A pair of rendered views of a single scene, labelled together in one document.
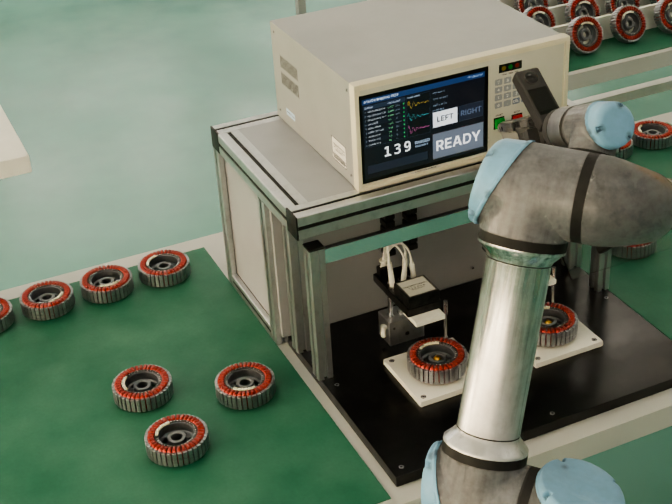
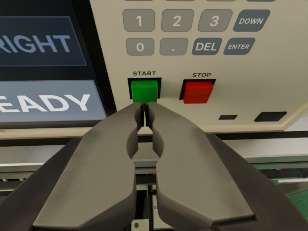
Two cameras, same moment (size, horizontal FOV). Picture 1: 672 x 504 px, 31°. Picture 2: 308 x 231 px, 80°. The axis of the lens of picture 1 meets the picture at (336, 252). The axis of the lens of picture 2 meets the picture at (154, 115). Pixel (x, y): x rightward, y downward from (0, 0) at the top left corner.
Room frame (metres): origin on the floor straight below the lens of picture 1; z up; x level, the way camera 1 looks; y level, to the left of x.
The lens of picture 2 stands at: (1.93, -0.35, 1.28)
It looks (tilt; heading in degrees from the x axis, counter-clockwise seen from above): 57 degrees down; 18
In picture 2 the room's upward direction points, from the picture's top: 3 degrees clockwise
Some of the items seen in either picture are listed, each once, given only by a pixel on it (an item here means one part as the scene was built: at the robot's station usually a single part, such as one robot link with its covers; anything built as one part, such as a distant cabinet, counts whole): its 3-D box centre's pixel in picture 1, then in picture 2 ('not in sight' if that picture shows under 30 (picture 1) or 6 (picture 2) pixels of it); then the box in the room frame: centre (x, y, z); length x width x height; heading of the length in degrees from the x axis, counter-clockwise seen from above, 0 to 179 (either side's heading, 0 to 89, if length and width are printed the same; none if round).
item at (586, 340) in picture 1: (547, 334); not in sight; (1.90, -0.40, 0.78); 0.15 x 0.15 x 0.01; 23
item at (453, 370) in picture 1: (437, 360); not in sight; (1.81, -0.17, 0.80); 0.11 x 0.11 x 0.04
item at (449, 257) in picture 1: (428, 229); not in sight; (2.09, -0.19, 0.92); 0.66 x 0.01 x 0.30; 113
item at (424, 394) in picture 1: (437, 370); not in sight; (1.81, -0.17, 0.78); 0.15 x 0.15 x 0.01; 23
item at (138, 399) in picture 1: (142, 387); not in sight; (1.83, 0.38, 0.77); 0.11 x 0.11 x 0.04
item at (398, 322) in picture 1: (401, 323); not in sight; (1.94, -0.12, 0.80); 0.07 x 0.05 x 0.06; 113
